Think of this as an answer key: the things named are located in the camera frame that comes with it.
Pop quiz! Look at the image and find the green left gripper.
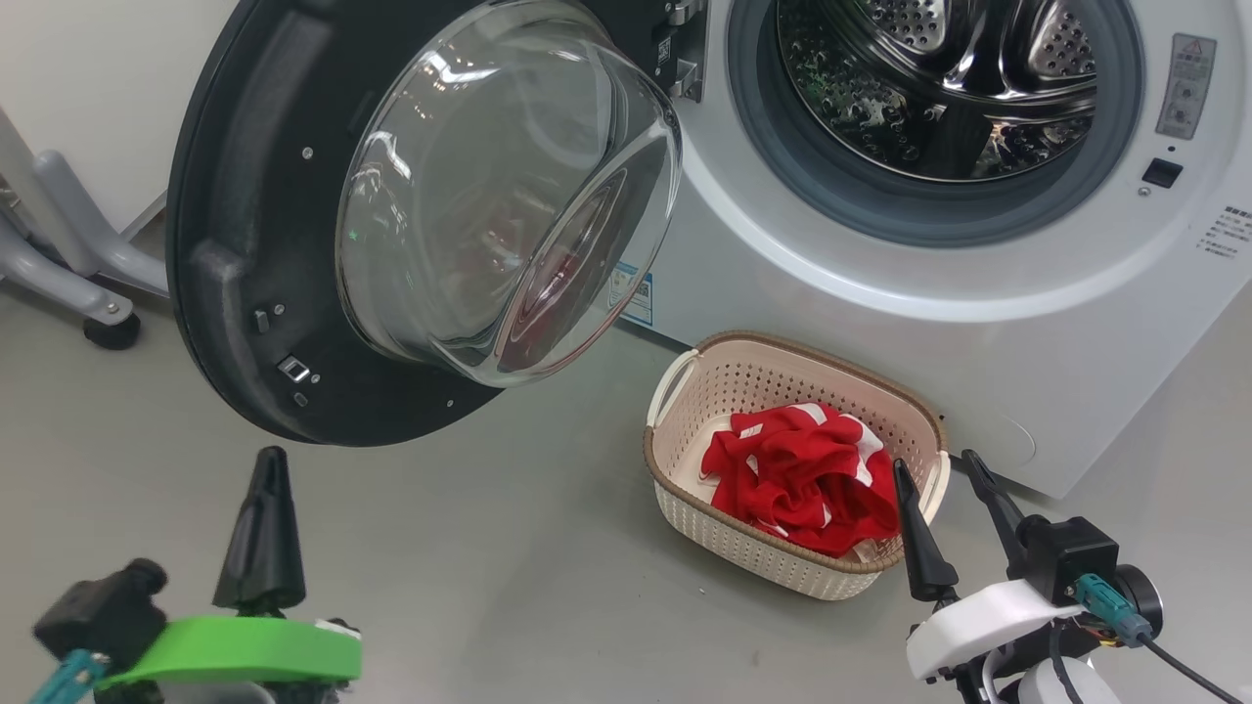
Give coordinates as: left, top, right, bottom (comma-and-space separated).
96, 448, 363, 691

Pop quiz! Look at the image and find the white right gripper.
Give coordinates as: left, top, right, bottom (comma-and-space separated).
892, 450, 1085, 682

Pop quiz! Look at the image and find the red and white garment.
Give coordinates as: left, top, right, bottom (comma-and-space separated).
699, 401, 901, 560

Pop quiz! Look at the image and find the black round glass washer door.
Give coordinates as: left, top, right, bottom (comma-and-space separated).
164, 0, 710, 448

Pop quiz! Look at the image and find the white front-load washing machine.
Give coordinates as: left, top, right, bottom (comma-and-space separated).
587, 0, 1252, 500

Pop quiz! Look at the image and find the cream perforated plastic laundry basket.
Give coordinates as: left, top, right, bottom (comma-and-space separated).
643, 330, 952, 601

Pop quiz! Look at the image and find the grey stand leg with caster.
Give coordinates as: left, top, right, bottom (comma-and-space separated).
0, 108, 172, 351

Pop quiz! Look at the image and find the blue energy label sticker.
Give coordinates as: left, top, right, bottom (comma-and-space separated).
606, 262, 654, 329

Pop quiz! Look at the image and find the grey warning sticker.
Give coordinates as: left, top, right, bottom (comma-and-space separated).
1156, 34, 1219, 140

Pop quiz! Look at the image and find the teal right camera connector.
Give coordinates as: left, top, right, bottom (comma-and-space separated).
1073, 574, 1155, 648

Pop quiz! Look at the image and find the teal camera connector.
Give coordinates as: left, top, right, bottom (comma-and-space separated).
29, 650, 111, 704
1073, 574, 1155, 648

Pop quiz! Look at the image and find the teal left camera connector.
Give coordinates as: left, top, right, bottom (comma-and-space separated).
29, 650, 111, 704

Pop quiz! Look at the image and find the black right camera cable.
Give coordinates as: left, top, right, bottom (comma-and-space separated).
1140, 636, 1252, 704

